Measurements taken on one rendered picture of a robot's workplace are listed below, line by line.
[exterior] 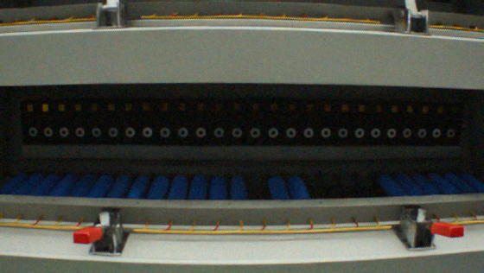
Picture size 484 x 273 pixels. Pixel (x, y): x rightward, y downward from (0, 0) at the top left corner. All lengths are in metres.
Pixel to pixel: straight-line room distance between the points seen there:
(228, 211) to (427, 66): 0.22
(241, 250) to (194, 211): 0.06
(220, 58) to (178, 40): 0.04
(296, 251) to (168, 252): 0.11
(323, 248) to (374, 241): 0.05
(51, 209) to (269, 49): 0.24
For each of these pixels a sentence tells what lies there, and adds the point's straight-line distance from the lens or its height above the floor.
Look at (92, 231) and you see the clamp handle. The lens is 0.34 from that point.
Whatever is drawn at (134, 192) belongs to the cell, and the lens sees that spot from 0.46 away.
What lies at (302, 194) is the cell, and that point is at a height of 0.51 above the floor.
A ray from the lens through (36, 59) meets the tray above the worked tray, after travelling 0.41.
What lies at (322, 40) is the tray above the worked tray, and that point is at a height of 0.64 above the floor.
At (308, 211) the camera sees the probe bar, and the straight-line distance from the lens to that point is 0.42.
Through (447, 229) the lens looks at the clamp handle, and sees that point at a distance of 0.36.
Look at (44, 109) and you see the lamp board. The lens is 0.57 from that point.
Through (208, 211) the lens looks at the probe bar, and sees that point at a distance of 0.41.
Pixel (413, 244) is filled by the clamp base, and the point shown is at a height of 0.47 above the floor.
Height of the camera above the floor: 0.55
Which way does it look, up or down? 4 degrees up
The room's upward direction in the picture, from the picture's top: straight up
